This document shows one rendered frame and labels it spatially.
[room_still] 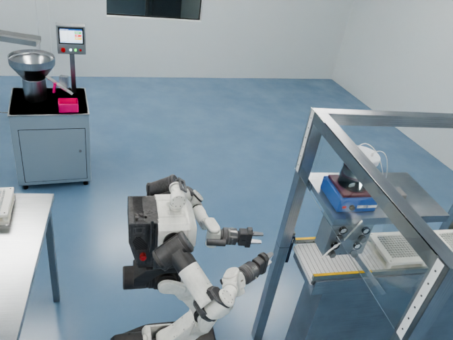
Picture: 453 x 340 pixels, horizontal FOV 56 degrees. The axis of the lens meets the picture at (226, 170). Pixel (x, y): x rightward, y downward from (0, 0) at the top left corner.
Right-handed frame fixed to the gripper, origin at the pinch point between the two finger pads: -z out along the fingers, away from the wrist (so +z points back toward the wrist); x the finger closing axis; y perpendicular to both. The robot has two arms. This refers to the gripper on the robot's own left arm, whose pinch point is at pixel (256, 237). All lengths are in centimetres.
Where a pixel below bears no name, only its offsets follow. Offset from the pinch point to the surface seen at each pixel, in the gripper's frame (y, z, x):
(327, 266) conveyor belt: 5.3, -40.9, 12.1
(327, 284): 15.3, -39.0, 15.3
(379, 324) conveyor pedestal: 4, -88, 61
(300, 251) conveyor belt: -4.6, -27.6, 12.3
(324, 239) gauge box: 17.3, -27.6, -17.3
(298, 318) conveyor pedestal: -2, -39, 65
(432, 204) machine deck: 3, -84, -32
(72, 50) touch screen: -207, 139, -16
